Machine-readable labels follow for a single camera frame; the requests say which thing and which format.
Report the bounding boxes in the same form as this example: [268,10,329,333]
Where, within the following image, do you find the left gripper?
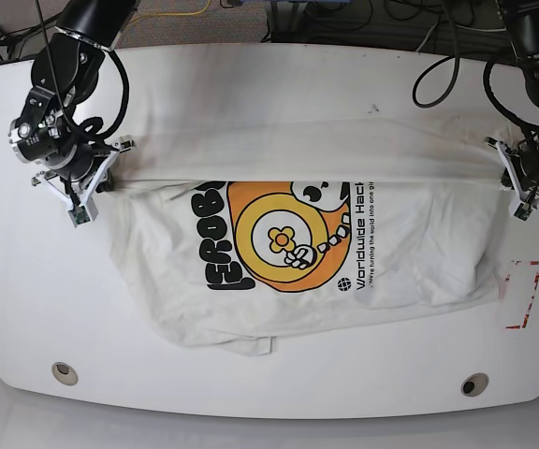
[485,137,539,210]

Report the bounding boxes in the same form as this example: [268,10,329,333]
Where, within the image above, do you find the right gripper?
[31,136,135,210]

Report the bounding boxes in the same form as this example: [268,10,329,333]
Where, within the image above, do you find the white T-shirt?
[109,142,503,355]

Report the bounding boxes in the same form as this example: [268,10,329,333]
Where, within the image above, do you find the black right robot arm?
[8,1,138,224]

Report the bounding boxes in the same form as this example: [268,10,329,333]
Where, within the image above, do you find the red tape rectangle marking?
[501,260,539,330]

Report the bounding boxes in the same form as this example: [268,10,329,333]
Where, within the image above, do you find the black tripod legs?
[0,0,91,62]

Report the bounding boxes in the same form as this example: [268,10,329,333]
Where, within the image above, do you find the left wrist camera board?
[513,203,532,221]

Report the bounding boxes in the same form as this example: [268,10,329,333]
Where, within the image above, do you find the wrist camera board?
[513,203,532,221]
[68,198,98,227]

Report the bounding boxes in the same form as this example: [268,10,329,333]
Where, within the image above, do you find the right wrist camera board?
[68,198,98,227]

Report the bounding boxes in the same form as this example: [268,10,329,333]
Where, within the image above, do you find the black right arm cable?
[75,49,131,146]

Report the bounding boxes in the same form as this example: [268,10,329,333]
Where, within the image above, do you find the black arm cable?
[412,0,539,137]
[75,49,131,146]

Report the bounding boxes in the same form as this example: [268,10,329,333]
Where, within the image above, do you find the right table cable grommet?
[460,373,489,398]

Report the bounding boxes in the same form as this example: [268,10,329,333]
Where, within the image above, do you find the table cable grommet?
[51,362,79,386]
[460,373,489,398]

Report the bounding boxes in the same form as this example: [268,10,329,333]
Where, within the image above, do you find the left table cable grommet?
[51,362,79,386]

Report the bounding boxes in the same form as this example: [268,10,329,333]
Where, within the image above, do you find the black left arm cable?
[412,0,539,137]

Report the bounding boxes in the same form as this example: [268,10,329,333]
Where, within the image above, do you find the yellow cable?
[128,0,212,24]

